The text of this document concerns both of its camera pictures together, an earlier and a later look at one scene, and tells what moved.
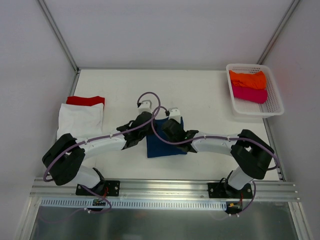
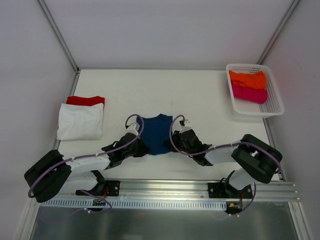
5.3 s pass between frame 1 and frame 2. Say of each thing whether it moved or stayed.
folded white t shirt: stayed
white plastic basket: stayed
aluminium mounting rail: stayed
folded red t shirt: stayed
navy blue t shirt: moved
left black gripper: moved
